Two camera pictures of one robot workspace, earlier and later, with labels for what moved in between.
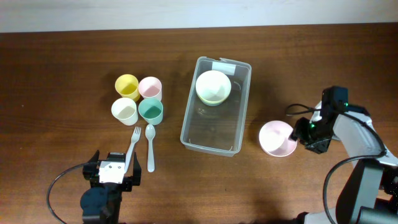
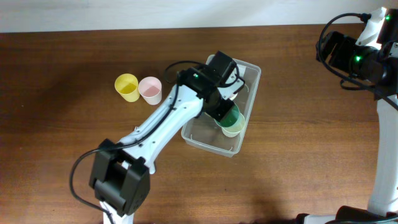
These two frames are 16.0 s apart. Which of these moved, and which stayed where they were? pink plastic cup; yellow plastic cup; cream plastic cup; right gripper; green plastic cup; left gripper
Moved: cream plastic cup; green plastic cup; right gripper; left gripper
Stayed: yellow plastic cup; pink plastic cup
